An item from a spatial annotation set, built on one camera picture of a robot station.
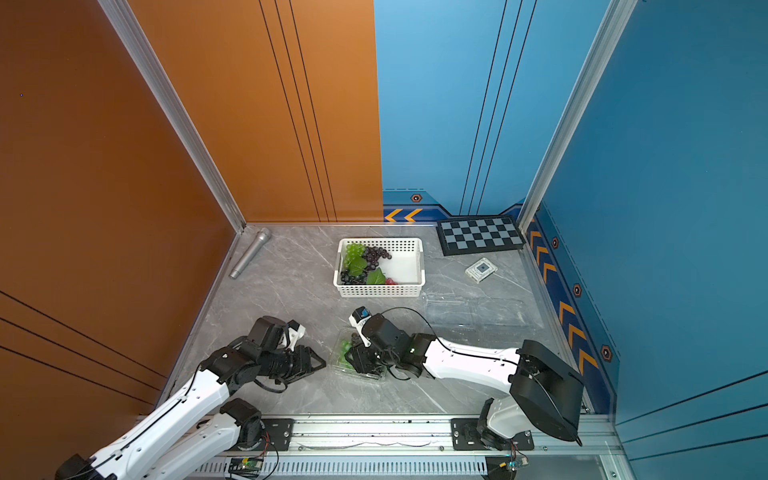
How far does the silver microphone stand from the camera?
107 cm

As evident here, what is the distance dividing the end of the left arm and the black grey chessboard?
0.65 metres

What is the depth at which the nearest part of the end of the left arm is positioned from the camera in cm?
63

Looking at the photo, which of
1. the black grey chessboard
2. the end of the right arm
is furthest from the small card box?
the end of the right arm

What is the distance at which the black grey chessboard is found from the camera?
111cm
